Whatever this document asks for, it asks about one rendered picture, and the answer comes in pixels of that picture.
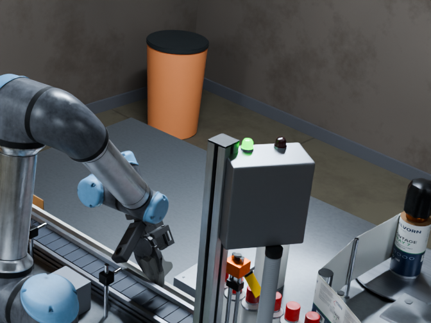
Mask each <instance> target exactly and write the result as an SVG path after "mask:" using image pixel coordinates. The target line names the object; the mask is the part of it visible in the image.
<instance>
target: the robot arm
mask: <svg viewBox="0 0 431 323"><path fill-rule="evenodd" d="M46 145H47V146H49V147H52V148H55V149H57V150H59V151H61V152H63V153H65V154H67V155H68V156H69V157H70V158H71V159H72V160H74V161H76V162H79V163H82V164H84V166H86V168H88V170H89V171H91V173H92V174H91V175H89V176H88V177H86V178H85V179H82V180H81V181H80V182H79V184H78V189H77V191H78V197H79V199H80V201H81V202H82V203H83V204H84V205H85V206H87V207H89V208H95V207H96V206H101V205H102V204H104V205H105V206H108V207H111V208H113V209H115V210H118V211H121V212H123V213H125V216H126V220H134V222H133V223H130V225H129V226H128V228H127V230H126V232H125V234H124V235H123V237H122V239H121V241H120V242H119V245H118V246H117V248H116V250H115V252H114V253H113V255H112V257H111V259H112V260H113V261H114V262H116V263H125V262H127V261H128V260H129V258H130V256H131V254H132V252H134V256H135V259H136V261H137V263H138V265H139V267H140V268H141V270H142V271H143V273H144V274H145V275H146V276H147V277H148V278H149V280H150V281H151V282H153V283H154V284H156V285H158V286H160V287H162V288H164V283H165V279H164V278H165V276H166V275H167V274H168V273H169V272H170V270H171V269H172V268H173V264H172V262H171V261H165V260H164V257H163V255H162V253H161V250H164V249H165V248H167V247H168V246H170V245H172V244H174V239H173V236H172V234H171V230H170V228H169V225H164V223H163V221H162V220H163V219H164V217H165V215H166V213H167V211H168V207H169V201H168V198H167V197H166V196H165V195H163V194H161V193H160V192H156V191H154V190H152V189H151V188H150V187H149V186H148V184H147V183H146V182H145V181H144V180H143V178H142V175H141V173H140V170H139V164H138V163H137V161H136V159H135V157H134V155H133V153H132V152H131V151H125V152H122V153H120V151H119V150H118V149H117V148H116V146H114V145H113V143H112V142H111V141H110V139H109V134H108V130H107V129H106V127H105V126H104V125H103V123H102V122H101V121H100V120H99V119H98V118H97V117H96V116H95V115H94V114H93V113H92V112H91V111H90V110H89V109H88V108H87V107H86V106H85V105H84V104H83V103H82V102H81V101H80V100H79V99H77V98H76V97H74V96H73V95H72V94H70V93H68V92H67V91H64V90H62V89H59V88H55V87H52V86H49V85H46V84H43V83H40V82H38V81H34V80H32V79H29V78H28V77H26V76H18V75H14V74H4V75H2V76H0V320H1V321H3V322H4V323H78V312H79V302H78V295H77V291H76V289H75V287H74V285H73V284H72V283H71V282H70V281H69V280H68V279H66V278H64V277H63V276H60V275H57V274H50V275H47V274H46V273H43V274H37V275H34V276H33V274H32V270H33V258H32V257H31V256H30V255H29V254H28V253H27V251H28V240H29V233H30V222H31V210H32V204H33V192H34V186H35V174H36V168H37V156H38V152H39V151H40V150H41V149H42V148H44V147H45V146H46ZM167 231H169V233H170V236H171V239H172V240H170V238H169V235H168V233H167Z"/></svg>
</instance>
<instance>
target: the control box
mask: <svg viewBox="0 0 431 323"><path fill-rule="evenodd" d="M286 145H287V148H286V150H283V151H280V150H277V149H275V148H274V144H260V145H253V147H254V150H253V151H252V152H244V151H242V150H241V145H240V146H239V152H238V153H235V154H231V153H230V156H229V157H228V158H227V162H226V175H225V182H224V195H223V208H222V215H221V228H220V235H219V238H220V240H221V242H222V244H223V246H224V248H225V249H226V250H230V249H245V248H252V247H267V246H274V245H289V244H302V243H303V239H304V235H305V226H306V222H307V214H308V206H309V201H310V193H311V189H312V181H313V176H314V168H315V162H314V161H313V159H312V158H311V157H310V156H309V155H308V153H307V152H306V150H304V148H303V147H302V146H301V144H300V143H286Z"/></svg>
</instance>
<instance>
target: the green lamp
mask: <svg viewBox="0 0 431 323"><path fill-rule="evenodd" d="M241 150H242V151H244V152H252V151H253V150H254V147H253V141H252V139H250V138H245V139H244V140H243V141H242V145H241Z"/></svg>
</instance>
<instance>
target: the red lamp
mask: <svg viewBox="0 0 431 323"><path fill-rule="evenodd" d="M286 142H287V141H286V139H285V137H277V139H276V141H275V144H274V148H275V149H277V150H280V151H283V150H286V148H287V145H286Z"/></svg>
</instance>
